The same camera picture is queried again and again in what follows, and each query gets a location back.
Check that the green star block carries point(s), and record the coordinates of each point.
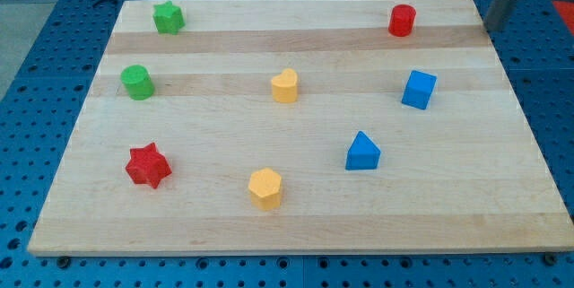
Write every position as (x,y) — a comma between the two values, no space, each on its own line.
(168,18)

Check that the blue triangle block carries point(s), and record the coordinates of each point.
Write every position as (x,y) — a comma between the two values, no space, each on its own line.
(363,153)

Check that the red cylinder block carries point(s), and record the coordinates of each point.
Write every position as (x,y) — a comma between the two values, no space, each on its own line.
(402,20)

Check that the green cylinder block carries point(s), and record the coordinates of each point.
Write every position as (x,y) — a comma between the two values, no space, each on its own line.
(137,82)

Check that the yellow heart block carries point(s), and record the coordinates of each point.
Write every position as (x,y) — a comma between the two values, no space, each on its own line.
(285,86)

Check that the red star block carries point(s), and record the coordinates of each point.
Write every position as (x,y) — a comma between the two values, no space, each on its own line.
(147,166)

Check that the yellow hexagon block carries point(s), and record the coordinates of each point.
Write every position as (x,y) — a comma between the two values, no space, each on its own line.
(266,189)

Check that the wooden board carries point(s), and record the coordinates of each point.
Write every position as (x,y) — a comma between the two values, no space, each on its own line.
(464,175)

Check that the blue cube block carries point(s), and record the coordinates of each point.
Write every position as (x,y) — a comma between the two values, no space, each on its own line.
(418,89)

